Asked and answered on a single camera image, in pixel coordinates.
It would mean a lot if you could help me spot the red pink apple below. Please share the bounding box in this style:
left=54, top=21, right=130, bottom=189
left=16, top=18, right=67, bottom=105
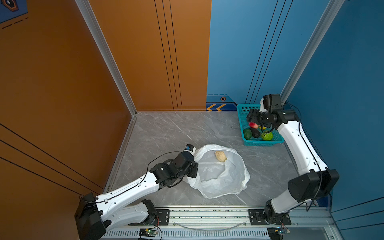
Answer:
left=249, top=123, right=259, bottom=129

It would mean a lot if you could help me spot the green fruit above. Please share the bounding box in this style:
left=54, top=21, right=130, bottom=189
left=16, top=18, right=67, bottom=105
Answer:
left=261, top=132, right=274, bottom=141

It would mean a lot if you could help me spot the dark avocado fruit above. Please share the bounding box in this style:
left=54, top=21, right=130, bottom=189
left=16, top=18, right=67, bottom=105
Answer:
left=250, top=128, right=261, bottom=139

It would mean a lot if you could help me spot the dark green avocado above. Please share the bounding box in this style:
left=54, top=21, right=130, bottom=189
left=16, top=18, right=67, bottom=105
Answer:
left=243, top=129, right=253, bottom=141

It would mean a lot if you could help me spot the white plastic bag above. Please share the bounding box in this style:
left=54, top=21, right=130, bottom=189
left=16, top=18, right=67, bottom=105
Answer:
left=184, top=144, right=251, bottom=199

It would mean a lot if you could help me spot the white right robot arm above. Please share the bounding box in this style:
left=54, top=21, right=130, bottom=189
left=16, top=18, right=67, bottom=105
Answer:
left=247, top=108, right=340, bottom=225

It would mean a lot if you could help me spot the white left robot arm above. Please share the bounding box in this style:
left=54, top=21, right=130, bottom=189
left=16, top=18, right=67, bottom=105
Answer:
left=75, top=145, right=199, bottom=240

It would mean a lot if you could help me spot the teal plastic basket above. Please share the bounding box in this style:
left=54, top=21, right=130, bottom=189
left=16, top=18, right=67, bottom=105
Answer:
left=237, top=104, right=284, bottom=147

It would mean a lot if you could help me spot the left circuit board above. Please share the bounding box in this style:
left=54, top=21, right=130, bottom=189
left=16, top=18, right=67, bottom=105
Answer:
left=139, top=228, right=159, bottom=240

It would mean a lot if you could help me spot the circuit board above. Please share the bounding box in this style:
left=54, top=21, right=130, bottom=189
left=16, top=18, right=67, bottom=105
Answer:
left=139, top=228, right=159, bottom=240
left=267, top=228, right=290, bottom=240

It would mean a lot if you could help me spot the right circuit board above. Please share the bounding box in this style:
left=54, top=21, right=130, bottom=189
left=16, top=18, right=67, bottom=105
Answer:
left=267, top=228, right=290, bottom=240

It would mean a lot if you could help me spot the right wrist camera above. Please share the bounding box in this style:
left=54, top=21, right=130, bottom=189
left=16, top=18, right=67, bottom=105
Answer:
left=260, top=94, right=284, bottom=113

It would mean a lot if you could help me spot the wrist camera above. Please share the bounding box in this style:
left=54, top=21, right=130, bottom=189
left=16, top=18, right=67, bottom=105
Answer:
left=260, top=94, right=284, bottom=113
left=184, top=144, right=196, bottom=155

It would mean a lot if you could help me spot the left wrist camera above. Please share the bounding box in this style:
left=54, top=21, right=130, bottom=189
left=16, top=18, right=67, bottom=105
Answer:
left=184, top=144, right=196, bottom=155

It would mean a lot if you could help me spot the aluminium front rail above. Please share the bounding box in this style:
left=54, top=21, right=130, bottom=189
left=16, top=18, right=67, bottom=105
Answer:
left=99, top=206, right=342, bottom=240

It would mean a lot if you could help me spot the aluminium corner post right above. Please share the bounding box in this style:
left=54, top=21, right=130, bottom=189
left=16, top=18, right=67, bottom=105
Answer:
left=281, top=0, right=345, bottom=103

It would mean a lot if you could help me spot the aluminium corner post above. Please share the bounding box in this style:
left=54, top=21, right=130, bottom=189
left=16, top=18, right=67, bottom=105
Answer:
left=75, top=0, right=137, bottom=117
left=281, top=0, right=345, bottom=103

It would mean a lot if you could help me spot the aluminium corner post left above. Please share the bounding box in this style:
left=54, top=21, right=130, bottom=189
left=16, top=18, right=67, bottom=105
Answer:
left=75, top=0, right=137, bottom=117

